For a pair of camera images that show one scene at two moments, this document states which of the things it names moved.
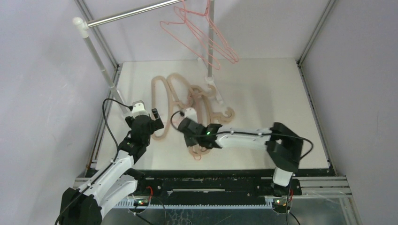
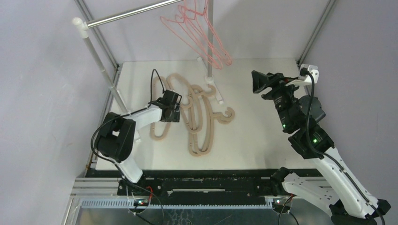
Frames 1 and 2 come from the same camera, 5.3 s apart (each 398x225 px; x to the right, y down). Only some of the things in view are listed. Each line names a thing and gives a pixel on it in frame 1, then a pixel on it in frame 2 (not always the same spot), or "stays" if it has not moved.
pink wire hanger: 202,25 -> 193,24
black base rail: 214,185 stays
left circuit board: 141,202 stays
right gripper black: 187,129 -> 274,88
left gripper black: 156,124 -> 174,117
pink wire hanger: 197,151 -> 190,26
